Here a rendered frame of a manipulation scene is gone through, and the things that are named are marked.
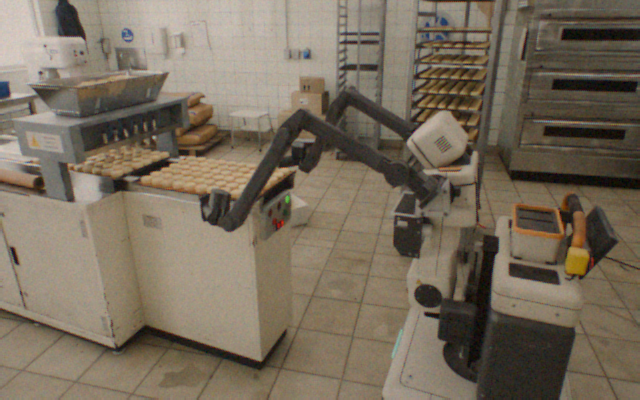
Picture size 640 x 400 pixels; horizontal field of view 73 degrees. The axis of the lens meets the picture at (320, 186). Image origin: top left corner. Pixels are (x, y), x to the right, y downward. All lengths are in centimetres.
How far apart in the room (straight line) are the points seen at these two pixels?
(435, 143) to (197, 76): 517
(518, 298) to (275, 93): 488
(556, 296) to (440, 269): 39
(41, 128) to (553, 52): 399
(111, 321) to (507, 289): 174
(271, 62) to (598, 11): 359
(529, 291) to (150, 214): 156
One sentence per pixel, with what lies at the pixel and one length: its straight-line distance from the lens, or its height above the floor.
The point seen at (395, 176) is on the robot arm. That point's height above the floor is 111.
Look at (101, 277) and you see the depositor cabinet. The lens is 223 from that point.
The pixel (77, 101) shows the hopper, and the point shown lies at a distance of 207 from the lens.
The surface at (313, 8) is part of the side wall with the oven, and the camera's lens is 572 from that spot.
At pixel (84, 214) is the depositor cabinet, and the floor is 80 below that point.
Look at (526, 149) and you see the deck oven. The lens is 480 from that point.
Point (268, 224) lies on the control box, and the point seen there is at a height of 77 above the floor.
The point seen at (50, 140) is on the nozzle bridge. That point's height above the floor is 111.
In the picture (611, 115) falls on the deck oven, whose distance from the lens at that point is 491.
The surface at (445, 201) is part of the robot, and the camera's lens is 139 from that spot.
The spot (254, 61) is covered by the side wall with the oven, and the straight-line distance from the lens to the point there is 600.
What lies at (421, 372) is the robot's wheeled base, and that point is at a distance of 188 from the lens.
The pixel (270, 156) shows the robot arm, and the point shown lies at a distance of 147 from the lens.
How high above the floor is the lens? 157
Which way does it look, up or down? 21 degrees down
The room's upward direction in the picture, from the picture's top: straight up
